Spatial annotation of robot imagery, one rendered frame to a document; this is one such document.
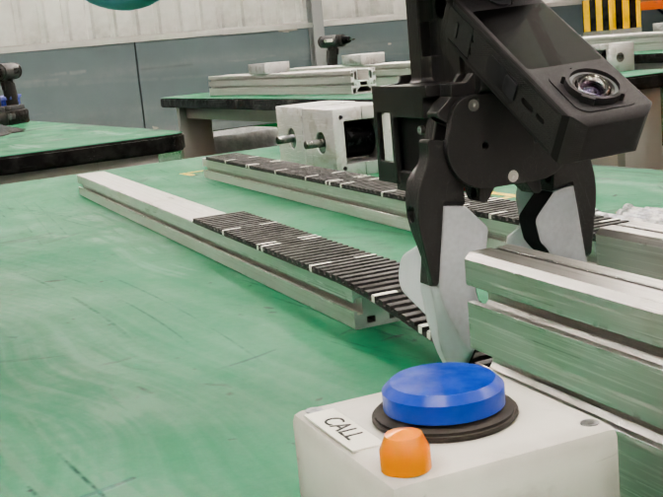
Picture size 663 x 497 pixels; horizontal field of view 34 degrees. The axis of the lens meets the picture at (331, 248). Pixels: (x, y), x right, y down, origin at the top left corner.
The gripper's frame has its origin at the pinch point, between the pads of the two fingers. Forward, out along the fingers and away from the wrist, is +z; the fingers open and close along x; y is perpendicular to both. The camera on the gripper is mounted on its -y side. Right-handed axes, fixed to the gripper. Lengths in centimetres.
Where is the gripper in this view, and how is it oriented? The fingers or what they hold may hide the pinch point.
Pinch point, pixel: (514, 347)
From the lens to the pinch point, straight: 56.6
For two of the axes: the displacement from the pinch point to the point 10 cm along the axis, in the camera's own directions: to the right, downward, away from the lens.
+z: 0.9, 9.8, 1.9
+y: -4.0, -1.4, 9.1
